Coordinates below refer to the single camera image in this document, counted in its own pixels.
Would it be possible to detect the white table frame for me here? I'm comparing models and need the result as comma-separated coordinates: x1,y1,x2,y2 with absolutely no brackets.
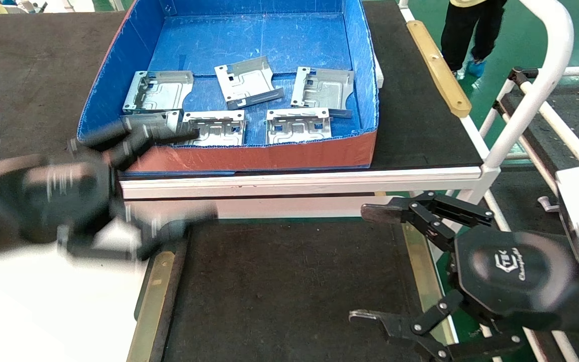
119,165,502,220

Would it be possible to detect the blue corrugated plastic box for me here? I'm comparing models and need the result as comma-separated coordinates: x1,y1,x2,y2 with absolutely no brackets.
77,0,379,176

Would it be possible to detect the white tube cart frame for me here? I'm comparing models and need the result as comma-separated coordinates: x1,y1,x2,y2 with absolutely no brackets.
479,64,579,169

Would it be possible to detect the yellow wooden edge strip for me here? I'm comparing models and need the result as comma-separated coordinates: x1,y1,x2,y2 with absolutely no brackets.
407,20,472,119

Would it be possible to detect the small white block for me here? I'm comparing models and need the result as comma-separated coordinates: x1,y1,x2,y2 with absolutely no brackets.
373,53,385,89

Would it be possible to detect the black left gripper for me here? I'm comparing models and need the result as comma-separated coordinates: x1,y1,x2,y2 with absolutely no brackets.
16,113,219,262

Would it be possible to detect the person in yellow top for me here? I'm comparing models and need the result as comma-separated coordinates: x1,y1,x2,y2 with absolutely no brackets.
440,0,509,79

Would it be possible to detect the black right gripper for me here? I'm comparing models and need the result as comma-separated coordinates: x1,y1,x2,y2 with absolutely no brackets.
348,191,579,362

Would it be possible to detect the white bent tube rail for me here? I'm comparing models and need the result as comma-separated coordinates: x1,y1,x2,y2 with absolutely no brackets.
483,0,575,169

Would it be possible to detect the brass table edge strip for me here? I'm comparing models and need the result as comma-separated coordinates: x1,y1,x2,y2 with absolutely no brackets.
403,224,459,347
126,250,175,362

